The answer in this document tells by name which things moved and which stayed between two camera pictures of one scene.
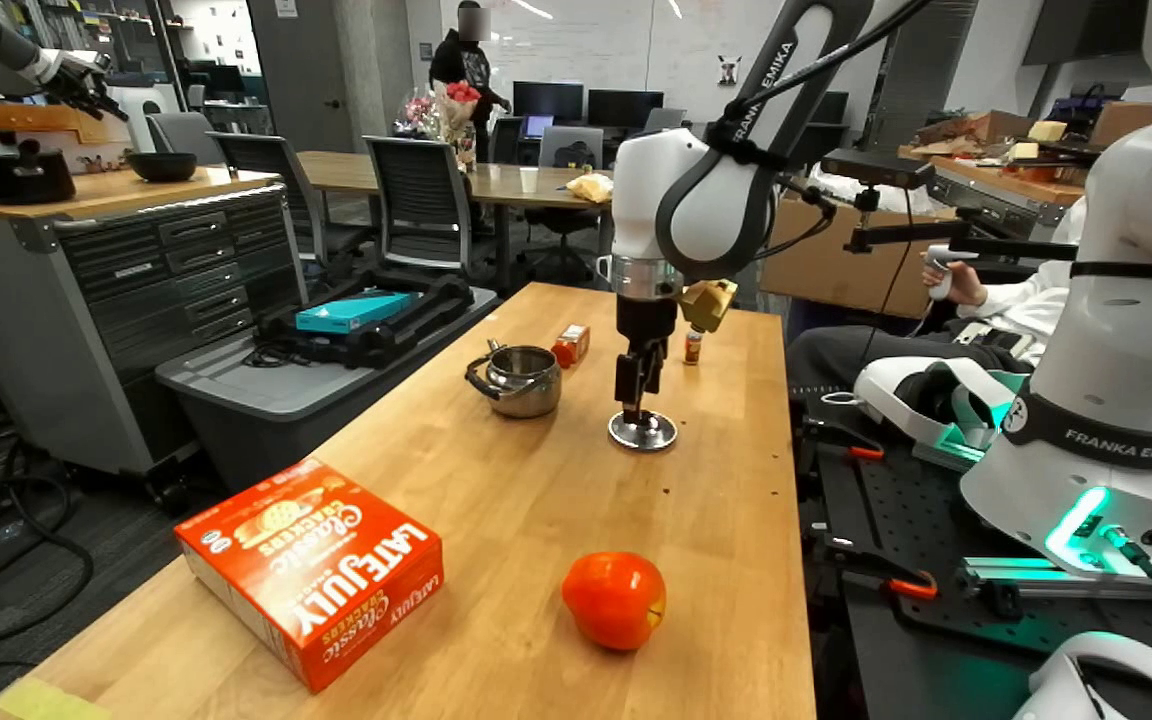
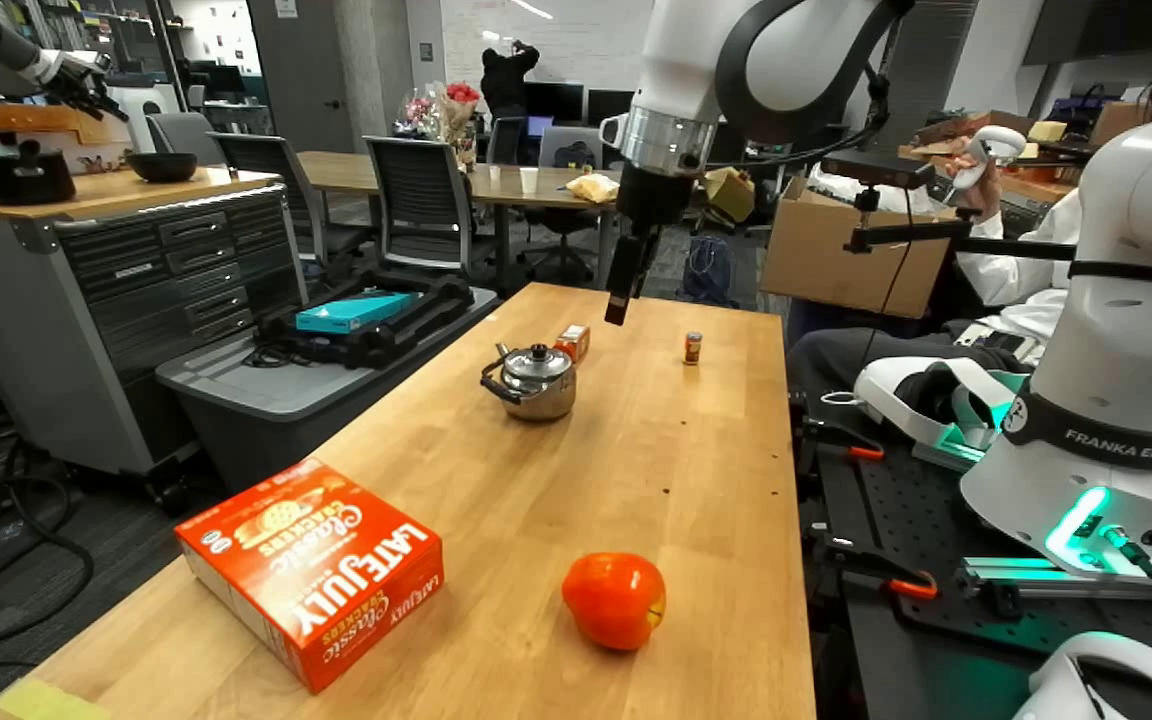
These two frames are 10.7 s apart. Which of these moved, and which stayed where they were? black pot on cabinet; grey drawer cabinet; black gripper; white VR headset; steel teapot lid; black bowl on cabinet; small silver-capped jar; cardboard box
Moved: black gripper; steel teapot lid
Stayed: white VR headset; grey drawer cabinet; black pot on cabinet; black bowl on cabinet; small silver-capped jar; cardboard box
